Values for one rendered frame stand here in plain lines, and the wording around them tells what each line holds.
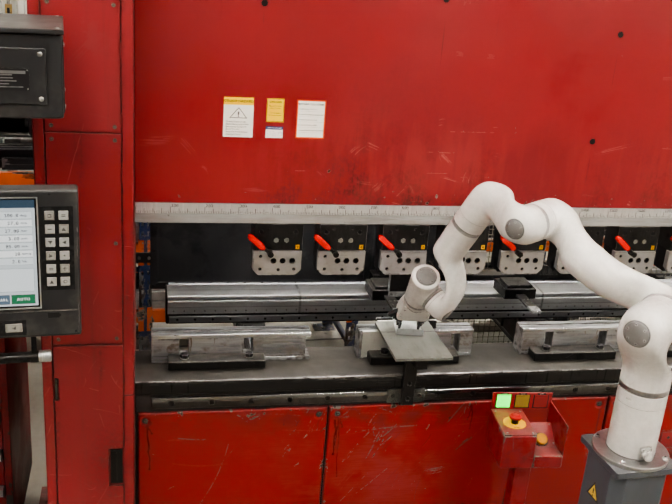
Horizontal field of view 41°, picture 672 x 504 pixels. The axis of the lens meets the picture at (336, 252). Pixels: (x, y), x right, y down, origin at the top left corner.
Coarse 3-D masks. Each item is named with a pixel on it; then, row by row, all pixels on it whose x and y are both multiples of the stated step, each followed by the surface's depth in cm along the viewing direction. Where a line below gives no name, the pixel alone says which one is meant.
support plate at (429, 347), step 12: (384, 324) 288; (384, 336) 280; (396, 336) 281; (408, 336) 281; (420, 336) 282; (432, 336) 283; (396, 348) 273; (408, 348) 273; (420, 348) 274; (432, 348) 275; (444, 348) 275; (396, 360) 266; (408, 360) 267; (420, 360) 268; (432, 360) 269
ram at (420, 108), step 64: (192, 0) 242; (256, 0) 245; (320, 0) 248; (384, 0) 252; (448, 0) 255; (512, 0) 259; (576, 0) 263; (640, 0) 267; (192, 64) 248; (256, 64) 251; (320, 64) 255; (384, 64) 258; (448, 64) 262; (512, 64) 266; (576, 64) 270; (640, 64) 274; (192, 128) 254; (256, 128) 258; (384, 128) 265; (448, 128) 269; (512, 128) 273; (576, 128) 278; (640, 128) 282; (192, 192) 261; (256, 192) 264; (320, 192) 268; (384, 192) 272; (448, 192) 277; (576, 192) 286; (640, 192) 290
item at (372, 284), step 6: (366, 282) 317; (372, 282) 314; (378, 282) 313; (384, 282) 313; (366, 288) 317; (372, 288) 310; (378, 288) 310; (384, 288) 310; (372, 294) 309; (378, 294) 309; (384, 294) 310; (390, 300) 306; (396, 300) 307; (390, 306) 302
